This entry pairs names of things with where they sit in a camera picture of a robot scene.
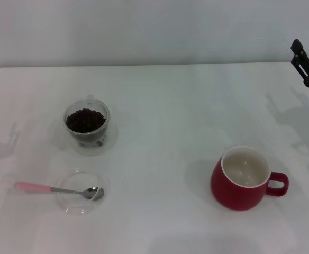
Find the pink-handled metal spoon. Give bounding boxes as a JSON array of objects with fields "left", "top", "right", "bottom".
[{"left": 14, "top": 181, "right": 105, "bottom": 201}]

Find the red mug white inside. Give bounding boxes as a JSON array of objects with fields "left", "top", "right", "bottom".
[{"left": 210, "top": 144, "right": 289, "bottom": 212}]

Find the dark coffee beans pile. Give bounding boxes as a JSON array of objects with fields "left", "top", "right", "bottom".
[{"left": 66, "top": 107, "right": 107, "bottom": 133}]

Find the clear glass lid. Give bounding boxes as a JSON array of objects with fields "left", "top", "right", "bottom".
[{"left": 56, "top": 168, "right": 108, "bottom": 215}]

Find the double-wall glass cup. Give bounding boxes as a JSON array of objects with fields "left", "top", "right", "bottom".
[{"left": 62, "top": 94, "right": 111, "bottom": 145}]

